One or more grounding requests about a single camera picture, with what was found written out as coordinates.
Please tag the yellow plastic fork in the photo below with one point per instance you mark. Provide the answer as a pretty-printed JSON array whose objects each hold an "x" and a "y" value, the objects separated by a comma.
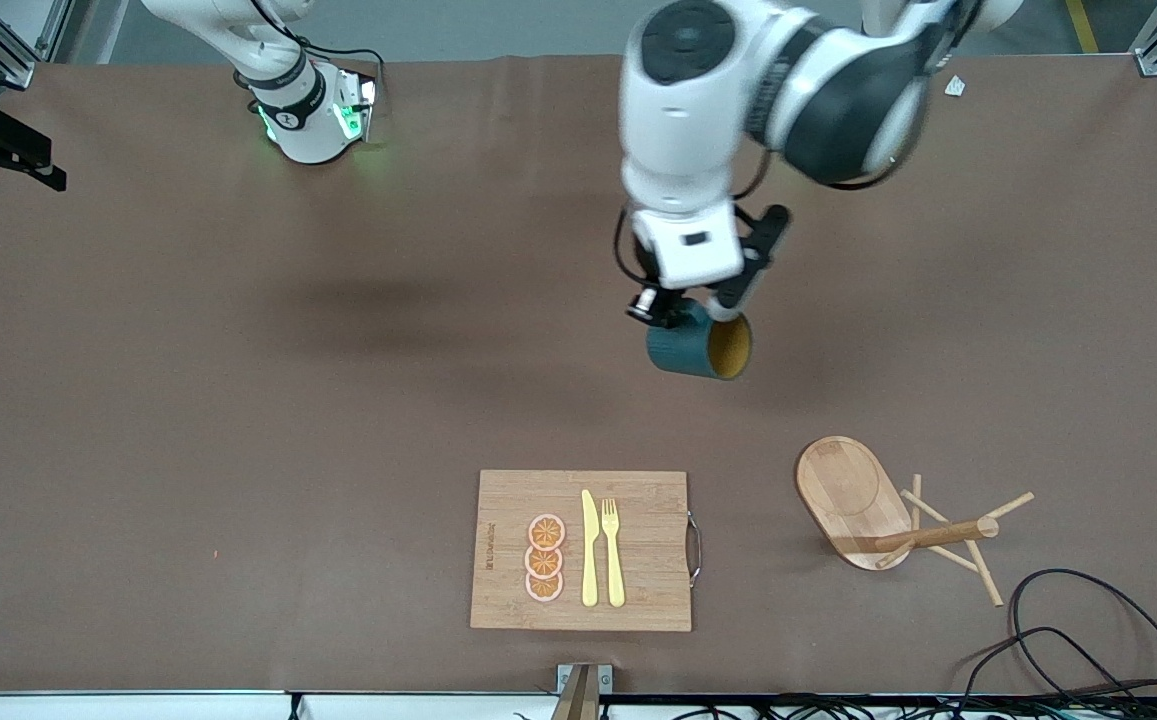
[{"x": 615, "y": 570}]

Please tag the white table edge rail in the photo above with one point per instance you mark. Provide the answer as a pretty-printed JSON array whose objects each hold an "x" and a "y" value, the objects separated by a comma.
[{"x": 138, "y": 705}]

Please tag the wooden cup rack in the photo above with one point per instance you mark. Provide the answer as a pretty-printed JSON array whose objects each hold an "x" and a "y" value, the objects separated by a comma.
[{"x": 848, "y": 490}]

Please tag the white paper scrap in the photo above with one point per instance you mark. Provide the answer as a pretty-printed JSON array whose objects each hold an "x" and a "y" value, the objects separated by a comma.
[{"x": 955, "y": 86}]

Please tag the dark teal cup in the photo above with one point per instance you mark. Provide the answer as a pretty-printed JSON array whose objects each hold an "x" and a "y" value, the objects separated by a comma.
[{"x": 683, "y": 350}]

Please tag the grey metal bracket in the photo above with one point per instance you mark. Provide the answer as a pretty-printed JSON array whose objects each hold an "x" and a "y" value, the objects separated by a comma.
[{"x": 606, "y": 676}]

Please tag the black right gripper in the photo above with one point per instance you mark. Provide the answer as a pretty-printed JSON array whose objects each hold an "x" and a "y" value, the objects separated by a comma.
[{"x": 0, "y": 146}]

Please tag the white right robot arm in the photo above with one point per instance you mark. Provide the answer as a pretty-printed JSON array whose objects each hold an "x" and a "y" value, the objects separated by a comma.
[{"x": 308, "y": 130}]

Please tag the bamboo cutting board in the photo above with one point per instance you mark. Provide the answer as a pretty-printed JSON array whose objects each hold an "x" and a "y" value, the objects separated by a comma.
[{"x": 638, "y": 540}]

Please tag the yellow plastic knife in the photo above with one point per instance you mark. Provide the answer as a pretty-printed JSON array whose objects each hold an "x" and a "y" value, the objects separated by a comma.
[{"x": 589, "y": 560}]

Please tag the brown table cover mat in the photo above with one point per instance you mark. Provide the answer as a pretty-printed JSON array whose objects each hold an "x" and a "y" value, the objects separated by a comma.
[{"x": 338, "y": 500}]

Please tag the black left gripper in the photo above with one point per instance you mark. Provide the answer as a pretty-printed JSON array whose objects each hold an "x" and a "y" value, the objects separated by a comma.
[{"x": 669, "y": 309}]

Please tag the brown camera post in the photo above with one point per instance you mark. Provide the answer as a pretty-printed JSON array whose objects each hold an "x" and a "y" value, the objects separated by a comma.
[{"x": 578, "y": 700}]

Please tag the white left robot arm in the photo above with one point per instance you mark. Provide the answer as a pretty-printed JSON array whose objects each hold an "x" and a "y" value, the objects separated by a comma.
[{"x": 683, "y": 130}]

